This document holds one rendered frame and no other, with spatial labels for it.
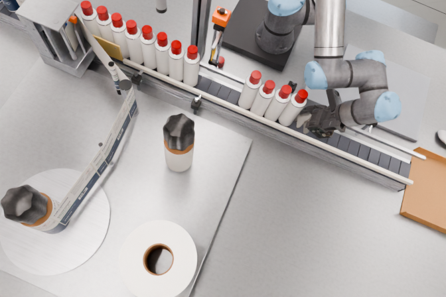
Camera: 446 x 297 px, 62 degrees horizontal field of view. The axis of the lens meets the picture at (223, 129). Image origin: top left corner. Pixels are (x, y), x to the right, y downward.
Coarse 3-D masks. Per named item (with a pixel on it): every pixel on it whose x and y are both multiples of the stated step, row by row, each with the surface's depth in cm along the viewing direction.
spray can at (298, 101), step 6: (300, 90) 112; (294, 96) 116; (300, 96) 112; (306, 96) 112; (288, 102) 119; (294, 102) 115; (300, 102) 114; (306, 102) 116; (288, 108) 119; (294, 108) 116; (300, 108) 116; (282, 114) 125; (288, 114) 121; (294, 114) 120; (282, 120) 127; (288, 120) 125
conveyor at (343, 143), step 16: (16, 16) 134; (160, 80) 131; (208, 80) 133; (224, 96) 132; (272, 128) 129; (336, 144) 130; (352, 144) 130; (368, 160) 129; (384, 160) 130; (400, 160) 130
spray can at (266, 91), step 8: (272, 80) 112; (264, 88) 113; (272, 88) 111; (256, 96) 119; (264, 96) 115; (272, 96) 115; (256, 104) 121; (264, 104) 119; (256, 112) 126; (264, 112) 127
